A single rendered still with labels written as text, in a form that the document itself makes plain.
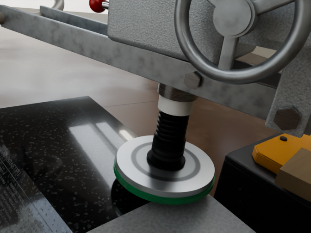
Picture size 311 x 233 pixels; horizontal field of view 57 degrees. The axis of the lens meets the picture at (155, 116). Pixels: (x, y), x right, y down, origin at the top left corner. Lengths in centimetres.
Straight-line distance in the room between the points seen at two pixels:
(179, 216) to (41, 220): 26
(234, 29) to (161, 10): 14
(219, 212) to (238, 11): 41
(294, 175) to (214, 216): 33
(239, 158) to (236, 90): 62
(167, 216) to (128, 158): 14
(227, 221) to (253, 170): 43
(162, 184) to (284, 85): 28
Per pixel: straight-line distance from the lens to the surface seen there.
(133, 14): 45
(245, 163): 103
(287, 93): 41
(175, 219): 58
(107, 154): 72
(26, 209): 63
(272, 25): 39
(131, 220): 56
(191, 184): 57
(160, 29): 43
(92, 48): 58
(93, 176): 65
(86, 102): 100
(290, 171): 89
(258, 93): 44
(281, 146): 113
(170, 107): 53
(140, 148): 65
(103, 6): 53
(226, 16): 33
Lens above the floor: 124
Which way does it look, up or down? 25 degrees down
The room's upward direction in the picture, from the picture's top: 9 degrees clockwise
